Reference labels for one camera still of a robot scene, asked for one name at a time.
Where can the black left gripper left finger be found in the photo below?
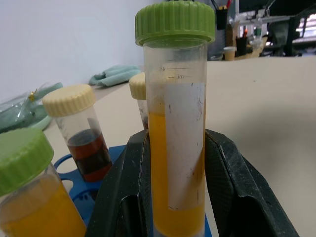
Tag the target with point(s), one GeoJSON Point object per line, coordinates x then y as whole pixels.
{"type": "Point", "coordinates": [116, 187]}

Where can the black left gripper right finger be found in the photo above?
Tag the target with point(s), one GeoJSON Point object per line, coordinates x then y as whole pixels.
{"type": "Point", "coordinates": [242, 182]}

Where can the green-capped yellow liquid test tube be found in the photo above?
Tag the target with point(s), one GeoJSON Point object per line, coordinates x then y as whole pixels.
{"type": "Point", "coordinates": [27, 187]}
{"type": "Point", "coordinates": [177, 123]}

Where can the blue test tube rack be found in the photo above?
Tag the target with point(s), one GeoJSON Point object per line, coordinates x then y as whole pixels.
{"type": "Point", "coordinates": [81, 182]}

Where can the cream-capped red liquid test tube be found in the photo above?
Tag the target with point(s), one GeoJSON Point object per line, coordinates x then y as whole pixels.
{"type": "Point", "coordinates": [81, 133]}
{"type": "Point", "coordinates": [139, 96]}

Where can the light green tray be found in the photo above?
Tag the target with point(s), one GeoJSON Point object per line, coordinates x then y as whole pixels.
{"type": "Point", "coordinates": [40, 123]}

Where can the teal folded cloth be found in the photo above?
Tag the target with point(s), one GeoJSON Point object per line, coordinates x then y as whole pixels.
{"type": "Point", "coordinates": [112, 75]}

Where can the clear plastic bag with ribbon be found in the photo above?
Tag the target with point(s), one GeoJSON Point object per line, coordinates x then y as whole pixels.
{"type": "Point", "coordinates": [22, 108]}

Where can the paper coffee cup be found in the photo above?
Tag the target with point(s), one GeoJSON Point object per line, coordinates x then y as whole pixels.
{"type": "Point", "coordinates": [229, 53]}

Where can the black office chair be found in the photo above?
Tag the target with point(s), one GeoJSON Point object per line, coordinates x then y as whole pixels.
{"type": "Point", "coordinates": [284, 34]}

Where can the clear plastic bottle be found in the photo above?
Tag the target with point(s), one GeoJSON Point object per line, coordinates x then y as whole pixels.
{"type": "Point", "coordinates": [258, 26]}

